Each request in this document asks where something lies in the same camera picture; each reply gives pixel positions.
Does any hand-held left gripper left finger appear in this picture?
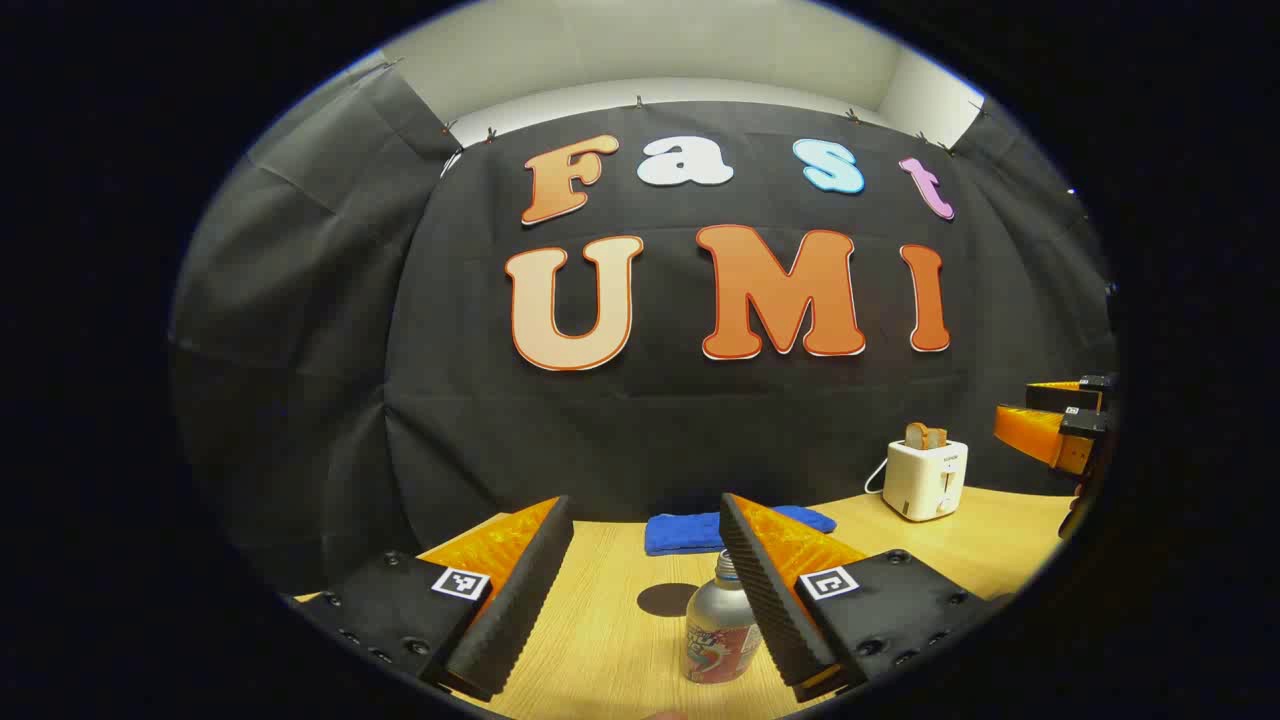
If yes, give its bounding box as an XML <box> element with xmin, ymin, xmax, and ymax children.
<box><xmin>295</xmin><ymin>495</ymin><xmax>576</xmax><ymax>703</ymax></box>

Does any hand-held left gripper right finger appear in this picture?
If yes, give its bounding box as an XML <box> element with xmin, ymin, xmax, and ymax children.
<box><xmin>718</xmin><ymin>492</ymin><xmax>1001</xmax><ymax>703</ymax></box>

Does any silver water bottle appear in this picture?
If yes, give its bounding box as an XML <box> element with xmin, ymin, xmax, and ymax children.
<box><xmin>683</xmin><ymin>548</ymin><xmax>763</xmax><ymax>685</ymax></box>

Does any dark round coaster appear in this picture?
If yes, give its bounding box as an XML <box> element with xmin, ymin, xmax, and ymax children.
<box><xmin>637</xmin><ymin>583</ymin><xmax>701</xmax><ymax>618</ymax></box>

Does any blue folded towel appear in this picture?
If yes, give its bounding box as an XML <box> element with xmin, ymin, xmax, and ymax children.
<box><xmin>644</xmin><ymin>506</ymin><xmax>838</xmax><ymax>557</ymax></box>

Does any white toaster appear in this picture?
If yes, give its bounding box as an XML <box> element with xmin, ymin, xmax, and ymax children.
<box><xmin>883</xmin><ymin>438</ymin><xmax>969</xmax><ymax>523</ymax></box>

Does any black backdrop cloth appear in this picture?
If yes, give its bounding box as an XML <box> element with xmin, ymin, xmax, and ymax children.
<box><xmin>170</xmin><ymin>65</ymin><xmax>1119</xmax><ymax>601</ymax></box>

